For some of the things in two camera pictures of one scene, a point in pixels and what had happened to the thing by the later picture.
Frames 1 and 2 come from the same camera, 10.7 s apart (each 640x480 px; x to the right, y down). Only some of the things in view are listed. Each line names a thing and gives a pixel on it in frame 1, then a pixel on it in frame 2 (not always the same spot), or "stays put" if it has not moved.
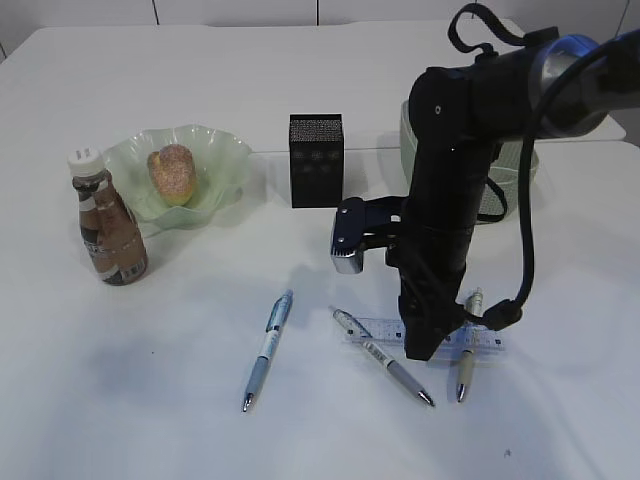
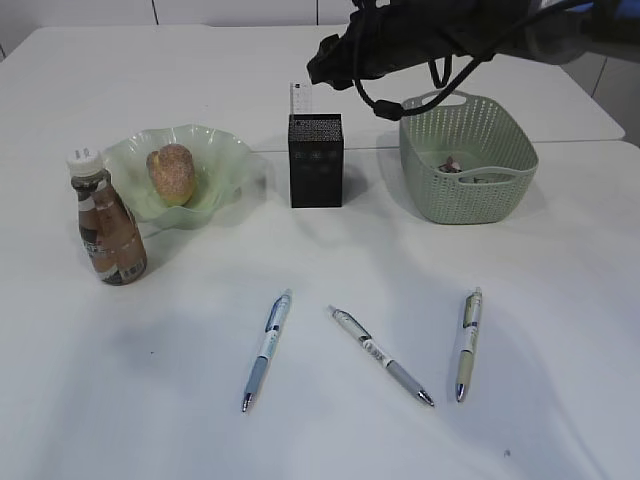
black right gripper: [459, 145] -> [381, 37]
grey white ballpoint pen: [349, 322] stays put
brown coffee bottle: [111, 233] stays put
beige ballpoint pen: [474, 309] stays put
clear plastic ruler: [387, 335] -> [300, 97]
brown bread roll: [172, 170] stays put
